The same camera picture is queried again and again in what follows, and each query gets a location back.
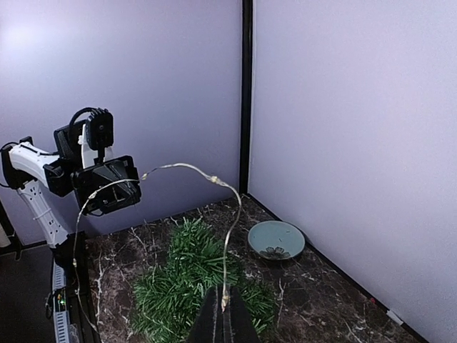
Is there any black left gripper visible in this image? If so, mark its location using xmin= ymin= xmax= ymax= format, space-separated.
xmin=71 ymin=155 xmax=141 ymax=215

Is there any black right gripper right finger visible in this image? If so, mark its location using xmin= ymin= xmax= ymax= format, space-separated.
xmin=224 ymin=287 xmax=260 ymax=343

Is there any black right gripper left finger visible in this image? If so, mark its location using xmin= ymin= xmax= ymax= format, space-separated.
xmin=187 ymin=287 xmax=222 ymax=343

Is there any small green christmas tree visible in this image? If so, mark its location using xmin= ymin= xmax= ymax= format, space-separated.
xmin=131 ymin=219 xmax=276 ymax=342

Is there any fairy light wire string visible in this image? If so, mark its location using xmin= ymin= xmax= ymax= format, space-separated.
xmin=71 ymin=162 xmax=243 ymax=335

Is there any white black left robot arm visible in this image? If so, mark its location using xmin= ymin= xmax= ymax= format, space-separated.
xmin=1 ymin=121 xmax=141 ymax=273

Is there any light blue ceramic plate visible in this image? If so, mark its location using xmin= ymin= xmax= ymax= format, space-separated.
xmin=248 ymin=221 xmax=306 ymax=261

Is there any white slotted cable duct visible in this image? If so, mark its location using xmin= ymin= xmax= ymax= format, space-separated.
xmin=51 ymin=262 xmax=71 ymax=343

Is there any left black corner post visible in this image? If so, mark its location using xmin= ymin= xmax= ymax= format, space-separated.
xmin=238 ymin=0 xmax=253 ymax=194

